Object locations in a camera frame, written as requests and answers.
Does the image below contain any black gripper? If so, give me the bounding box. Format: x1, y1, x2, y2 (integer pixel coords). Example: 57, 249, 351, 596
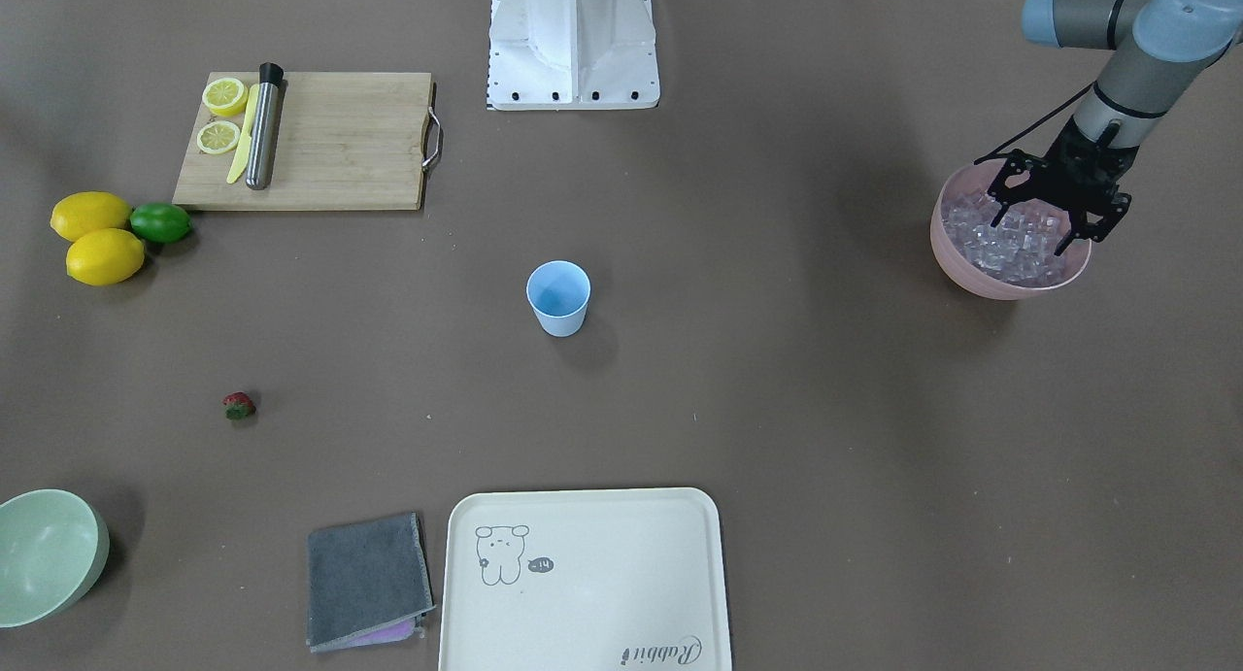
983, 117, 1139, 256

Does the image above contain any red strawberry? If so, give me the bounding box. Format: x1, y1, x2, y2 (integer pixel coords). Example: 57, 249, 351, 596
221, 391, 257, 420

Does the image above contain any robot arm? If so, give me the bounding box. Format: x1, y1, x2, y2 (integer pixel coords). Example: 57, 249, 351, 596
987, 0, 1242, 255

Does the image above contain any pile of clear ice cubes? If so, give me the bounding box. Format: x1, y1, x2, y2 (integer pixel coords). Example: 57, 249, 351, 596
940, 189, 1076, 287

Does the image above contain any light blue plastic cup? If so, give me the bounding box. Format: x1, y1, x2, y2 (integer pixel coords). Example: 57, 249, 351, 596
525, 260, 592, 338

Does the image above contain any pink bowl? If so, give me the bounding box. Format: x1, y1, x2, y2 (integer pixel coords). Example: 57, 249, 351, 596
929, 162, 1093, 302

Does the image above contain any cream rabbit serving tray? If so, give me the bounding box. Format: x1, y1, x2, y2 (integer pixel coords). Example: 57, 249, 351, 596
439, 486, 735, 670

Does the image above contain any bamboo cutting board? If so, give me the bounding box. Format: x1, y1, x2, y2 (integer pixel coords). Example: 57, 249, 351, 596
172, 71, 443, 212

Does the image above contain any grey folded cloth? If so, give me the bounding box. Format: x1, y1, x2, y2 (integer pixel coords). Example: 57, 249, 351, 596
306, 512, 435, 654

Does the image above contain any upper lemon half slice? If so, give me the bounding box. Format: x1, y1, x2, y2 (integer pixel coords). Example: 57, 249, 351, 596
201, 77, 250, 117

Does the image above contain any lemon half slice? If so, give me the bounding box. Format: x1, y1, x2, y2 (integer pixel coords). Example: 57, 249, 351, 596
201, 77, 250, 117
195, 119, 242, 157

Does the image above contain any lower lemon half slice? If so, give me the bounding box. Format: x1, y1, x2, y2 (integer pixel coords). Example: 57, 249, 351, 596
195, 119, 242, 157

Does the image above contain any green lime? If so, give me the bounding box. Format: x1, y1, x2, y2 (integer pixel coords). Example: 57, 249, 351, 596
128, 203, 191, 245

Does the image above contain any lower whole yellow lemon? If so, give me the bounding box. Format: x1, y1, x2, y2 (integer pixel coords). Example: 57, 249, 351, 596
65, 227, 145, 286

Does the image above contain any whole yellow lemon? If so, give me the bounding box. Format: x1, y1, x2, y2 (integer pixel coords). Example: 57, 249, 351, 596
50, 190, 132, 244
65, 227, 145, 286

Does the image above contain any upper whole yellow lemon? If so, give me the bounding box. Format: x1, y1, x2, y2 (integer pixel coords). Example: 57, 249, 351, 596
50, 190, 132, 244

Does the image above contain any pale green bowl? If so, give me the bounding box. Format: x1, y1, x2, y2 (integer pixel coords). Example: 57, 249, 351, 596
1, 488, 111, 628

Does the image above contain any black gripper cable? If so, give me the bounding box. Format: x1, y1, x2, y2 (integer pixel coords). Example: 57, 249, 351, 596
975, 81, 1096, 164

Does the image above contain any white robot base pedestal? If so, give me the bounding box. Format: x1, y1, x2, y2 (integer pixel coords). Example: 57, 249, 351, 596
486, 0, 661, 111

